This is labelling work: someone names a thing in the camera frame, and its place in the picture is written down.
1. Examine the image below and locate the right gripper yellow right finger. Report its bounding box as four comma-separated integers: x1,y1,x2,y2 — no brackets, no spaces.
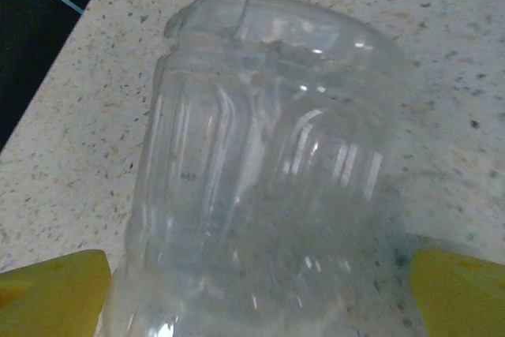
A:
409,247,505,337

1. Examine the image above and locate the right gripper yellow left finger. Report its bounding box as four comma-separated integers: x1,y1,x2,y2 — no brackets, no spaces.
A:
0,249,114,337

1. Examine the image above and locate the clear ribbed bottle without label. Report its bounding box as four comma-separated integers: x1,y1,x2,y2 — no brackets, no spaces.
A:
98,0,429,337

